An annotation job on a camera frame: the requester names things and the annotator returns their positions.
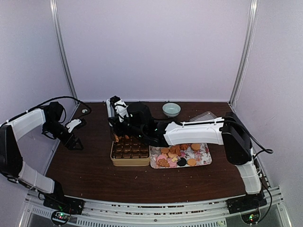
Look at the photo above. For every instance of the aluminium corner post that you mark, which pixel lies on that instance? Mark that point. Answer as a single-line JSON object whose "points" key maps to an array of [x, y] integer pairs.
{"points": [[63, 56], [250, 31]]}

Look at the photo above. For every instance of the black sandwich cookie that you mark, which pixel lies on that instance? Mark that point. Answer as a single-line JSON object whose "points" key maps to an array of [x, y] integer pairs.
{"points": [[182, 162]]}

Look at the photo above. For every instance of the metal serving tongs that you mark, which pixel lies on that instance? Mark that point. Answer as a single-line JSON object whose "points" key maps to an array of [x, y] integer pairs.
{"points": [[116, 138]]}

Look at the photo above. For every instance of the floral cookie tray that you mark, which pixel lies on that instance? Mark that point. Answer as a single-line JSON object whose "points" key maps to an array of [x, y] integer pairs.
{"points": [[195, 154]]}

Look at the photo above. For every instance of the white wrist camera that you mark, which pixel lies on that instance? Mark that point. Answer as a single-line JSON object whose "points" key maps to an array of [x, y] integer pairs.
{"points": [[75, 124], [116, 108]]}

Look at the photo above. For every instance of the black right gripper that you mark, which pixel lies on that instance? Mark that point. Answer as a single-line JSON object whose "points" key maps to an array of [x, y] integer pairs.
{"points": [[119, 131]]}

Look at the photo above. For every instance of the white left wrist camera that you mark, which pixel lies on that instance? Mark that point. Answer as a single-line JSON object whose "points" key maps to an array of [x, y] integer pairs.
{"points": [[75, 124]]}

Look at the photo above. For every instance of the light blue striped bowl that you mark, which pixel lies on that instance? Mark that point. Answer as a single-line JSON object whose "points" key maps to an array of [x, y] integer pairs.
{"points": [[171, 109]]}

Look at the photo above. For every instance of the gold cookie tin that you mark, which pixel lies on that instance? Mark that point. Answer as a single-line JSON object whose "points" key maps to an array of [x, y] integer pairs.
{"points": [[130, 152]]}

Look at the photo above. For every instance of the aluminium corner post left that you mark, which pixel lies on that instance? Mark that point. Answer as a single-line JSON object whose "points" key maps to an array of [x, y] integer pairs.
{"points": [[63, 56]]}

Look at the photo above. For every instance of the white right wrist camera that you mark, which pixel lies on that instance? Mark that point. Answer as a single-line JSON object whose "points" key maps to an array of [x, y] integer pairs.
{"points": [[116, 108]]}

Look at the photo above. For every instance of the aluminium corner post right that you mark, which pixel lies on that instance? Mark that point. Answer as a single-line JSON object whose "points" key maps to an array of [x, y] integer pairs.
{"points": [[250, 31]]}

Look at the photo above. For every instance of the pink round cookie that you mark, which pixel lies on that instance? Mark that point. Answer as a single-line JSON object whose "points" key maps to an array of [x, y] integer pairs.
{"points": [[160, 157]]}

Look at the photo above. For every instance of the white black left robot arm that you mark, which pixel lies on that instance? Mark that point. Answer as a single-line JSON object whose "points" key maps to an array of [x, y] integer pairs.
{"points": [[19, 155]]}

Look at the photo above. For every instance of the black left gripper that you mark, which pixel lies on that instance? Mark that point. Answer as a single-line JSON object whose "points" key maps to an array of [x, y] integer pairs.
{"points": [[72, 142]]}

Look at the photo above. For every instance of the aluminium front rail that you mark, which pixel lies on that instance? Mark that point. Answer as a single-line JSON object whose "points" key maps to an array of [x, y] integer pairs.
{"points": [[209, 213]]}

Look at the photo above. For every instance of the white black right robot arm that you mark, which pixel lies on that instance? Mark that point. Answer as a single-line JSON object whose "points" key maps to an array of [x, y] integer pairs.
{"points": [[136, 120]]}

